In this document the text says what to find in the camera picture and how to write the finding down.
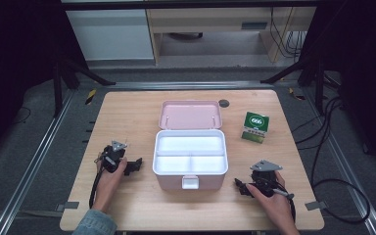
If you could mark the grey tape strip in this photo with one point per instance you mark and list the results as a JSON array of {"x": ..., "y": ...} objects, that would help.
[
  {"x": 68, "y": 205},
  {"x": 316, "y": 205}
]

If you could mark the person's left hand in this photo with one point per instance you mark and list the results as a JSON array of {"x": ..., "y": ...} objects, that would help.
[{"x": 107, "y": 187}]

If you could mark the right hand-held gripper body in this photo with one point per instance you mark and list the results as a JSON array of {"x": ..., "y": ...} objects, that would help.
[{"x": 263, "y": 178}]

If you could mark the white cabinet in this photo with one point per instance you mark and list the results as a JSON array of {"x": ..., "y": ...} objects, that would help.
[{"x": 111, "y": 34}]

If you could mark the green carton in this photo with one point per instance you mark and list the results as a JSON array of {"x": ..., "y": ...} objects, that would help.
[{"x": 256, "y": 127}]

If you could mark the black metal stand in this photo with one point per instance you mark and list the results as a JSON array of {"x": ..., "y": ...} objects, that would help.
[
  {"x": 58, "y": 91},
  {"x": 319, "y": 88}
]

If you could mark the yellow and black tape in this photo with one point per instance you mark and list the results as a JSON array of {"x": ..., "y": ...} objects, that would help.
[
  {"x": 90, "y": 96},
  {"x": 296, "y": 94}
]

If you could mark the white divided tray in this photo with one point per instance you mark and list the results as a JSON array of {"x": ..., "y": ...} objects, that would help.
[{"x": 189, "y": 143}]

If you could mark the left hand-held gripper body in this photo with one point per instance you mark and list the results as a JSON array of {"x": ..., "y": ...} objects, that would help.
[{"x": 111, "y": 158}]

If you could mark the pink storage box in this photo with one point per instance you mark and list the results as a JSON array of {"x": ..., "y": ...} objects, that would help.
[{"x": 191, "y": 115}]

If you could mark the black curtain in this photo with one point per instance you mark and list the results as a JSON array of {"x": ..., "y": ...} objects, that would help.
[
  {"x": 362, "y": 65},
  {"x": 13, "y": 65}
]

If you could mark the aluminium floor rail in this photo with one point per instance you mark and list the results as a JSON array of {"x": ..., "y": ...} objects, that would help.
[
  {"x": 42, "y": 147},
  {"x": 189, "y": 85},
  {"x": 346, "y": 163}
]

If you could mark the person's right hand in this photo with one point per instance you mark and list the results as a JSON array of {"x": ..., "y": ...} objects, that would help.
[{"x": 279, "y": 209}]

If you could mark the light wooden desk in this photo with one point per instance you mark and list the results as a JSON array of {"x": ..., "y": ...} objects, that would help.
[{"x": 209, "y": 20}]

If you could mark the grey round table grommet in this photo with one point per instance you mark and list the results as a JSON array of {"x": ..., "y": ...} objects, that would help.
[{"x": 224, "y": 103}]

